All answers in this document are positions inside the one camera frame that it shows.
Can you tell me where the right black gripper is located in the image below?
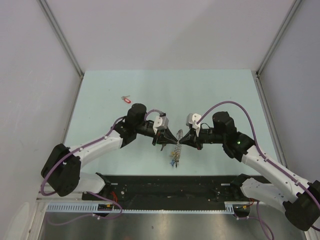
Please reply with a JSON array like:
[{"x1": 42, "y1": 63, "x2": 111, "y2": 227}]
[{"x1": 179, "y1": 126, "x2": 225, "y2": 151}]

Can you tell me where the large metal keyring disc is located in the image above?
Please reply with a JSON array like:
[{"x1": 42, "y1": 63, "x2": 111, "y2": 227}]
[{"x1": 170, "y1": 129, "x2": 184, "y2": 168}]

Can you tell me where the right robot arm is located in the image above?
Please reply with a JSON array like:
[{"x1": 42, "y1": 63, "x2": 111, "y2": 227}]
[{"x1": 179, "y1": 111, "x2": 320, "y2": 231}]

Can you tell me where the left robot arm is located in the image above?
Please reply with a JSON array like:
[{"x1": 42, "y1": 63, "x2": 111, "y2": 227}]
[{"x1": 40, "y1": 103, "x2": 178, "y2": 200}]

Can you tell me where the key with red tag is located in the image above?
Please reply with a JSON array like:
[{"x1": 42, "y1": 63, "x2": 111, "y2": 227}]
[{"x1": 121, "y1": 95, "x2": 132, "y2": 104}]

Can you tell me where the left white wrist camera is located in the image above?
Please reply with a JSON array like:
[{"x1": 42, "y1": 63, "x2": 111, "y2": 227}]
[{"x1": 152, "y1": 113, "x2": 169, "y2": 134}]

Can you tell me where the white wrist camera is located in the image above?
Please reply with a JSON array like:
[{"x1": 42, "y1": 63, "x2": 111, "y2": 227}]
[
  {"x1": 152, "y1": 113, "x2": 169, "y2": 134},
  {"x1": 186, "y1": 113, "x2": 202, "y2": 137}
]

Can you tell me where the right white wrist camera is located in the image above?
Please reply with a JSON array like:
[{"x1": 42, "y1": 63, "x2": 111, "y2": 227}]
[{"x1": 186, "y1": 113, "x2": 202, "y2": 137}]

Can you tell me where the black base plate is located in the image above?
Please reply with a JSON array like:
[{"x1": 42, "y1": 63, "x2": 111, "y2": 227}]
[{"x1": 51, "y1": 174, "x2": 292, "y2": 210}]

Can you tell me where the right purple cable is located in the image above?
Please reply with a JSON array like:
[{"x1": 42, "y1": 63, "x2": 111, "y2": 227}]
[{"x1": 197, "y1": 100, "x2": 320, "y2": 238}]

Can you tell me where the purple cable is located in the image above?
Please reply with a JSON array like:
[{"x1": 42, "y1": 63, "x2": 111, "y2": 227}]
[
  {"x1": 197, "y1": 100, "x2": 320, "y2": 238},
  {"x1": 39, "y1": 109, "x2": 166, "y2": 226}
]

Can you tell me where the slotted cable duct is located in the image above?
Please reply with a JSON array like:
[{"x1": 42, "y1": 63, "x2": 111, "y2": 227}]
[{"x1": 46, "y1": 202, "x2": 241, "y2": 215}]

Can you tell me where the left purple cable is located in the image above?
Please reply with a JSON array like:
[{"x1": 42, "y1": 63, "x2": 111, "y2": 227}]
[{"x1": 39, "y1": 109, "x2": 166, "y2": 226}]

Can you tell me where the left frame post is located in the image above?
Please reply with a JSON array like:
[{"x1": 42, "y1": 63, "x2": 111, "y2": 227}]
[{"x1": 36, "y1": 0, "x2": 85, "y2": 79}]

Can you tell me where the frame post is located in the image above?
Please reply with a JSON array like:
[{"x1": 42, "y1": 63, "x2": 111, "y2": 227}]
[
  {"x1": 36, "y1": 0, "x2": 85, "y2": 79},
  {"x1": 255, "y1": 0, "x2": 305, "y2": 78}
]

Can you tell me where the right frame post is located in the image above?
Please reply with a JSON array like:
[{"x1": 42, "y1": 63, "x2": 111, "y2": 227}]
[{"x1": 255, "y1": 0, "x2": 305, "y2": 78}]

